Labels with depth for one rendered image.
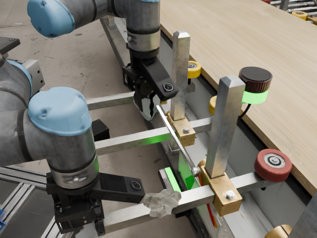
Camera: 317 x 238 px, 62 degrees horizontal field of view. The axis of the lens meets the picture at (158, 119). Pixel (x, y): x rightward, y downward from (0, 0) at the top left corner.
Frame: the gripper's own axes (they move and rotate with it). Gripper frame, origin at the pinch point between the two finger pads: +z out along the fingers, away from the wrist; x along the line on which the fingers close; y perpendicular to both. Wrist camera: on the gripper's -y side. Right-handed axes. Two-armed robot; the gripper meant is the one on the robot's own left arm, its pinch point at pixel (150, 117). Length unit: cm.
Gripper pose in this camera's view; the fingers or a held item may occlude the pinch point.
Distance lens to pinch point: 73.1
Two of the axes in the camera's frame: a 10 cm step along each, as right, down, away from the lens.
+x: -7.9, 3.9, -4.8
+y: -6.1, -5.0, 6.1
